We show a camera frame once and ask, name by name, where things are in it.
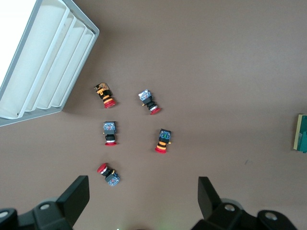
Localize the red mushroom button orange body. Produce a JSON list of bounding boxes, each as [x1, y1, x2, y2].
[[93, 82, 117, 110]]

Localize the red mushroom button blue body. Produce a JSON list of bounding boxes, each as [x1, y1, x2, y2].
[[137, 89, 162, 116], [103, 120, 120, 147], [96, 162, 121, 188]]

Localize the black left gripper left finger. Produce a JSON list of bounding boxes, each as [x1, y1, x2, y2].
[[0, 175, 91, 230]]

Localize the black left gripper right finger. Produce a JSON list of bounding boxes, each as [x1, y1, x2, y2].
[[190, 176, 299, 230]]

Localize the red mushroom button striped collar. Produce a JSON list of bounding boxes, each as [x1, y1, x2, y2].
[[154, 128, 174, 154]]

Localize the white slotted rack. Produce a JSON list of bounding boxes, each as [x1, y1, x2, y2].
[[0, 0, 100, 128]]

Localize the green load switch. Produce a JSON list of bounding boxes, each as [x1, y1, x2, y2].
[[293, 114, 307, 154]]

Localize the brown paper table cover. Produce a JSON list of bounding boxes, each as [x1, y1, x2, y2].
[[0, 0, 307, 230]]

